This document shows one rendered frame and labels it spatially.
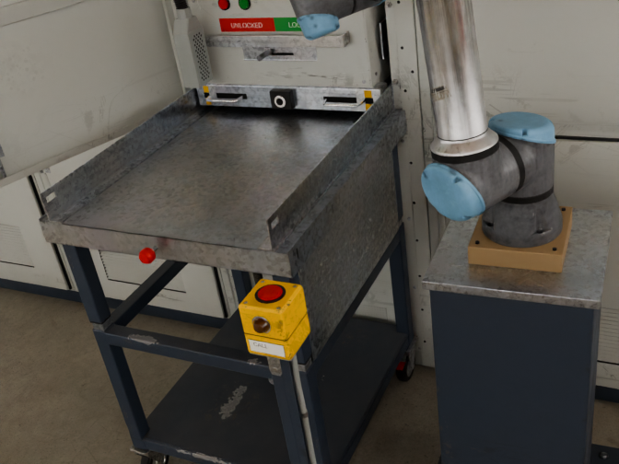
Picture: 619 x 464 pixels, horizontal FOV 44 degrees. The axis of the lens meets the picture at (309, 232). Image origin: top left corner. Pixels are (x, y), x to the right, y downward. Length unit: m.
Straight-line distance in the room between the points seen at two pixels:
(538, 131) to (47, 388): 1.87
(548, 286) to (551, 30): 0.61
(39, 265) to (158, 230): 1.52
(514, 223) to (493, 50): 0.51
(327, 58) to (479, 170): 0.74
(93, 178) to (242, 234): 0.48
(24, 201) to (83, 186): 1.11
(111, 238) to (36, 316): 1.47
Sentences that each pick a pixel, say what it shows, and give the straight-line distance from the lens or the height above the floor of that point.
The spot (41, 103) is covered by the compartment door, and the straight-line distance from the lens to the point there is 2.05.
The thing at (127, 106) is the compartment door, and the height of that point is 0.90.
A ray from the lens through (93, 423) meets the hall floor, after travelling 2.49.
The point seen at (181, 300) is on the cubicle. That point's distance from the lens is 2.69.
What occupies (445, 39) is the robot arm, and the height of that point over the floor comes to 1.22.
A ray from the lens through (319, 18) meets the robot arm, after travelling 1.52.
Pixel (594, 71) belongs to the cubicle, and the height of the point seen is 0.97.
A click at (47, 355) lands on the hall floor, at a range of 2.85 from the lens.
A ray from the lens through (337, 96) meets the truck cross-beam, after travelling 1.94.
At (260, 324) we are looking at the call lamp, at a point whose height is 0.88.
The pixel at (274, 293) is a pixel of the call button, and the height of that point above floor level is 0.91.
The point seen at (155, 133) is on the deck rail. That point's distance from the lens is 2.01.
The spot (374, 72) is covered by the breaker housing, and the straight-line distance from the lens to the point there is 1.92.
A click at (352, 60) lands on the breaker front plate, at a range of 1.91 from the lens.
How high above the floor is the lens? 1.58
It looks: 30 degrees down
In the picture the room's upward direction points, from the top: 9 degrees counter-clockwise
